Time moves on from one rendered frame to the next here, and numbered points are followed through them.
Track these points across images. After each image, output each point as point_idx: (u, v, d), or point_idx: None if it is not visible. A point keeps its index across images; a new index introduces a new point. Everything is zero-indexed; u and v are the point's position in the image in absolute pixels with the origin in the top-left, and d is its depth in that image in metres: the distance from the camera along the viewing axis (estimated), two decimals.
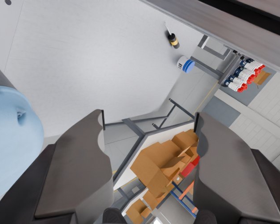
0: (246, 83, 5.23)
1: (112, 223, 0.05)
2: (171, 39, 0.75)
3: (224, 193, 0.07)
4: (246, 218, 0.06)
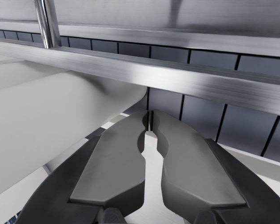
0: None
1: (112, 223, 0.05)
2: None
3: (193, 189, 0.07)
4: (216, 209, 0.06)
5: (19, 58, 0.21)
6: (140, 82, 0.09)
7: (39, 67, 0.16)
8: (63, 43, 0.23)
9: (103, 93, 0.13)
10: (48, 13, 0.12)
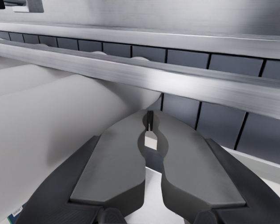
0: None
1: (112, 223, 0.05)
2: None
3: (193, 189, 0.07)
4: (216, 209, 0.06)
5: None
6: None
7: (58, 69, 0.14)
8: (246, 68, 0.14)
9: (122, 100, 0.12)
10: None
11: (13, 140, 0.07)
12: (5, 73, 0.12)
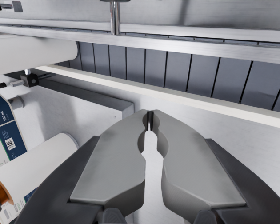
0: None
1: (112, 223, 0.05)
2: None
3: (193, 189, 0.07)
4: (216, 209, 0.06)
5: None
6: (171, 49, 0.19)
7: None
8: None
9: (47, 46, 0.31)
10: (117, 15, 0.21)
11: (2, 46, 0.26)
12: (1, 35, 0.31)
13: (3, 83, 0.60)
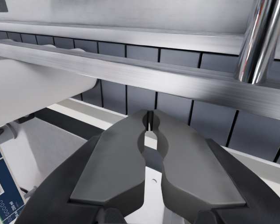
0: None
1: (112, 223, 0.05)
2: None
3: (193, 189, 0.07)
4: (216, 209, 0.06)
5: None
6: None
7: (3, 57, 0.18)
8: (149, 55, 0.17)
9: (46, 78, 0.16)
10: None
11: None
12: None
13: None
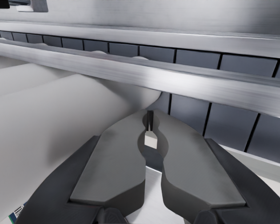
0: None
1: (112, 223, 0.05)
2: None
3: (193, 189, 0.07)
4: (216, 209, 0.06)
5: None
6: None
7: (58, 69, 0.14)
8: (258, 69, 0.13)
9: (123, 99, 0.12)
10: None
11: (14, 139, 0.07)
12: (6, 73, 0.12)
13: None
